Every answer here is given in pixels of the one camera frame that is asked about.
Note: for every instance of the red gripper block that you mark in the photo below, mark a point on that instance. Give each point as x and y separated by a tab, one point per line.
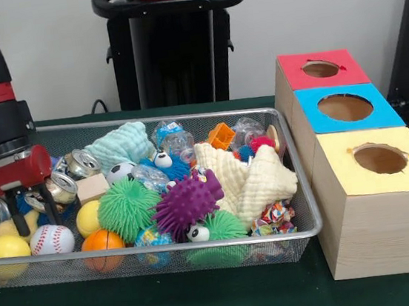
14	172

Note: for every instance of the green spiky ball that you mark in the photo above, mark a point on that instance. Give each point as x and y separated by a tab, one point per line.
128	209
225	232

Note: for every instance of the cream muslin cloth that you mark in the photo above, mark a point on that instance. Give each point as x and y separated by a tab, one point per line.
256	176

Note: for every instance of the shallow clear mesh bin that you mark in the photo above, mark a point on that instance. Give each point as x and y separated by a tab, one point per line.
306	222

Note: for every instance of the wooden box with three holes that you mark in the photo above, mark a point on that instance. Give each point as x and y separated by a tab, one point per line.
380	213

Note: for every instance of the white baseball toy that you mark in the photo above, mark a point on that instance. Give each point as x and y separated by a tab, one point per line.
51	239

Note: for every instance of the smooth yellow ball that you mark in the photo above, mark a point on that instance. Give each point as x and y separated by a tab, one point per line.
7	253

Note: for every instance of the yellow tennis ball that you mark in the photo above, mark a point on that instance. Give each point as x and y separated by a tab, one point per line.
88	219

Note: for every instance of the orange basketball toy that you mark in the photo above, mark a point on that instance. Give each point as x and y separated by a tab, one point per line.
103	247

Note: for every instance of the small soccer ball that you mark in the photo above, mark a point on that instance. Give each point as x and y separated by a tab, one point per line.
119	171

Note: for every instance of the mint green cloth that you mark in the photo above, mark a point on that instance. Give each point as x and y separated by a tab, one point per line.
120	145

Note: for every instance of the blue globe ball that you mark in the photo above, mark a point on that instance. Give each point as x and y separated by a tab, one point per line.
152	240

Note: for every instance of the purple spiky ball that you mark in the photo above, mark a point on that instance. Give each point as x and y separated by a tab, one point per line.
188	203

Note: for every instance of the orange plastic toy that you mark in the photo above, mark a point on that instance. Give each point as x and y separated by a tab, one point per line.
222	135

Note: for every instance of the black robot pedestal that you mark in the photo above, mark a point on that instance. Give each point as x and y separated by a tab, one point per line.
171	60

